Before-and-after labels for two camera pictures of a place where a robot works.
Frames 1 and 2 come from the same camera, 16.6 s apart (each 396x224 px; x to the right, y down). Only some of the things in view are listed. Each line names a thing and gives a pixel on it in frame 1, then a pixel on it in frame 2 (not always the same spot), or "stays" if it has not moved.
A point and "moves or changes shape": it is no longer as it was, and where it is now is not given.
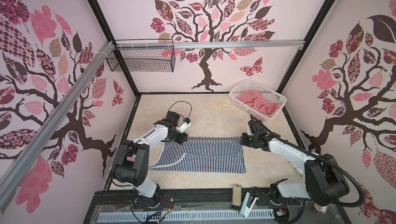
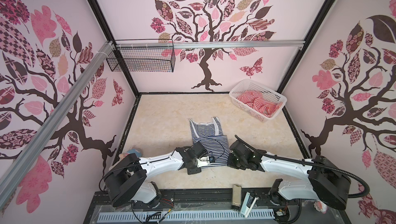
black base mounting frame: x=287 y=209 stays
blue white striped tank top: x=214 y=154 moves or changes shape
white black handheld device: x=248 y=205 stays
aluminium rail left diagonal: x=12 y=178 stays
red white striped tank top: x=254 y=99 stays
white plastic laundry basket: x=258 y=101 stays
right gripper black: x=243 y=139 → x=229 y=161
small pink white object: x=323 y=209 stays
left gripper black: x=182 y=138 → x=197 y=171
